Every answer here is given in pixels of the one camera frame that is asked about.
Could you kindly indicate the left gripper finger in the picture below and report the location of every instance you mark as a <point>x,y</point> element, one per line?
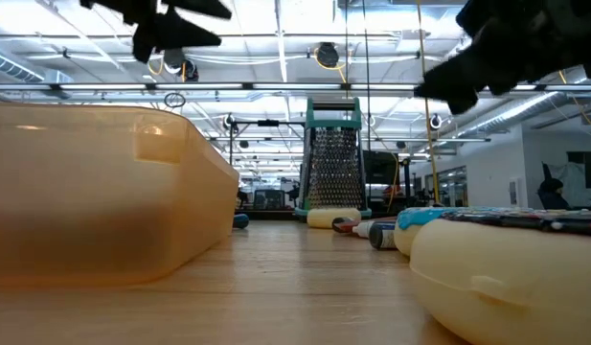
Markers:
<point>204,6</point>
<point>175,33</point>

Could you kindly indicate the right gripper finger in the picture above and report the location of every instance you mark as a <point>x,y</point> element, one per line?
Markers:
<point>467,76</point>
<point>462,104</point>

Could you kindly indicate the small white-green object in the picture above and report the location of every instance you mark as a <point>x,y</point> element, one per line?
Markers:
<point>342,225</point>

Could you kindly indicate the donut with dark sprinkled icing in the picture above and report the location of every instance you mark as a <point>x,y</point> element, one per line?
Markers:
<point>506,287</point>

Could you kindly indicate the small round ceiling reel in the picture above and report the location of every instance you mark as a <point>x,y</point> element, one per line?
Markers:
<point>435,122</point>
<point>229,122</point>

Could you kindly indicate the long ceiling strip light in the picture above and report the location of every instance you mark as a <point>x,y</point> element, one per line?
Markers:
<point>419,140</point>
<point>300,86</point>

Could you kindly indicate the black monitor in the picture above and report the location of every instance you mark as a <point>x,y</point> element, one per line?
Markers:
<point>379,167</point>

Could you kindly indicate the person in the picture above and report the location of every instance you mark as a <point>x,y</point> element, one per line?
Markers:
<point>552,194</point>

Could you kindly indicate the teal steel box grater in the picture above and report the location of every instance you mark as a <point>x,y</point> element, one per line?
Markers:
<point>333,167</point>

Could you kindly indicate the orange translucent plastic bin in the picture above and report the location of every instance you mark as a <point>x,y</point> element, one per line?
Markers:
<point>94,191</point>

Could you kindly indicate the black gantry frame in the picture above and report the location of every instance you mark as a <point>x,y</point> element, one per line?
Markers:
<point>268,123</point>

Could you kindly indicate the black wall screen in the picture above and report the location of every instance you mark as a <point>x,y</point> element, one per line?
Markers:
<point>587,167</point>

